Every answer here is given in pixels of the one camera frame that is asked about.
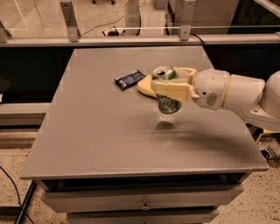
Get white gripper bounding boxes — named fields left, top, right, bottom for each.
left=150, top=67, right=230, bottom=110

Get green soda can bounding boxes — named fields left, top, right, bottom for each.
left=150, top=66, right=181, bottom=115

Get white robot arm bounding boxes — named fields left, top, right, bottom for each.
left=151, top=68, right=280, bottom=131

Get yellow wavy sponge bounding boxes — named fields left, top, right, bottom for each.
left=137, top=74, right=157, bottom=98

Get dark blue snack packet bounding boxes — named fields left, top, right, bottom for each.
left=114, top=70, right=145, bottom=90

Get grey table drawer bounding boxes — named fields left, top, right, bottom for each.
left=41, top=185, right=243, bottom=214

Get grey metal rail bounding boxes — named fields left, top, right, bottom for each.
left=0, top=32, right=280, bottom=47

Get right metal bracket post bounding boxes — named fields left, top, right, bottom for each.
left=179, top=0, right=196, bottom=40

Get metal bracket post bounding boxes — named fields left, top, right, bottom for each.
left=179, top=0, right=196, bottom=40
left=59, top=0, right=81, bottom=42

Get left metal bracket post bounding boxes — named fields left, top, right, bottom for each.
left=59, top=0, right=81, bottom=42

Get black floor cable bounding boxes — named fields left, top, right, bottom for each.
left=0, top=165, right=36, bottom=224

